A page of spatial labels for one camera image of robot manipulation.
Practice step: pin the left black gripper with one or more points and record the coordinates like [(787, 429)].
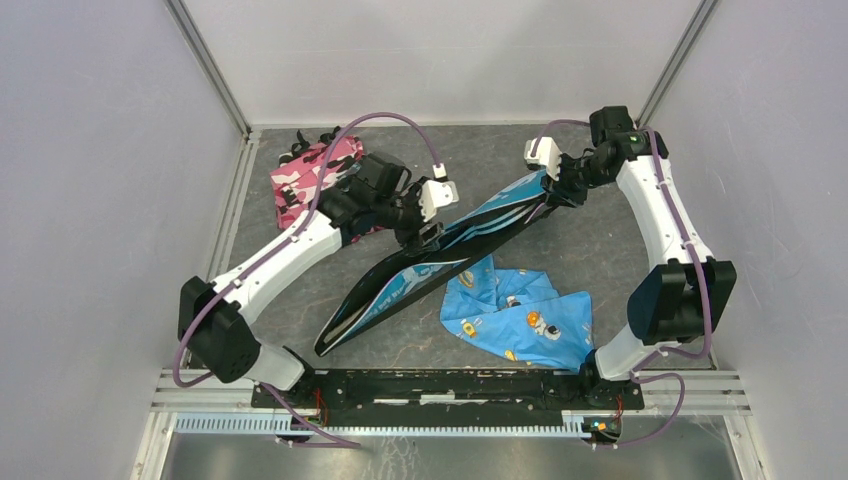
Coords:
[(411, 241)]

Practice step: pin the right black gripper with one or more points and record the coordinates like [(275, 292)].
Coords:
[(560, 190)]

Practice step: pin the blue sport racket bag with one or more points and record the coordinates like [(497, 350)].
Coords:
[(405, 276)]

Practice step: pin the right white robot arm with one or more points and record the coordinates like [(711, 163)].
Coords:
[(676, 308)]

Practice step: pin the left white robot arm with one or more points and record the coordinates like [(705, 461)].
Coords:
[(215, 317)]

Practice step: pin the pink camouflage shorts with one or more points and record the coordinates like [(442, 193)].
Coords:
[(294, 180)]

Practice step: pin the blue astronaut print cloth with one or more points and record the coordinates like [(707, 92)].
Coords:
[(518, 315)]

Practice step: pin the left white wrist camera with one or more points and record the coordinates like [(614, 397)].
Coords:
[(437, 194)]

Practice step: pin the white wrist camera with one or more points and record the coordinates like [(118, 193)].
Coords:
[(543, 154), (437, 194)]

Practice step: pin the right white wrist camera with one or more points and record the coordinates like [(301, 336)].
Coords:
[(543, 154)]

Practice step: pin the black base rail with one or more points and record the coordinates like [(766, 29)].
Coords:
[(463, 401)]

